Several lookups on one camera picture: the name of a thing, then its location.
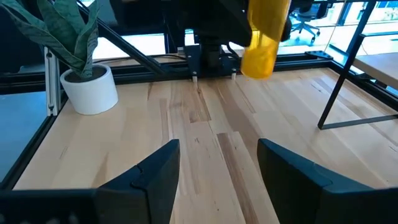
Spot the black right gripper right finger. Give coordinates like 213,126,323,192
257,138,376,224

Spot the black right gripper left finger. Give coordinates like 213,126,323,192
95,139,181,224

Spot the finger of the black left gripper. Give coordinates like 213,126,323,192
279,12,293,43
217,0,253,47

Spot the orange medicine bottle white cap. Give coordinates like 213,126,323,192
240,0,292,80

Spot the black office chair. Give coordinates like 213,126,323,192
289,0,330,43

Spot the green leafy plant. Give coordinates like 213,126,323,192
0,0,100,80

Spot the wooden shelf black metal frame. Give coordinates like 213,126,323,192
317,0,398,131

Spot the black aluminium table frame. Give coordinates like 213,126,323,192
0,0,398,191

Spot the silver aluminium frame bracket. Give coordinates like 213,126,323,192
43,45,62,117

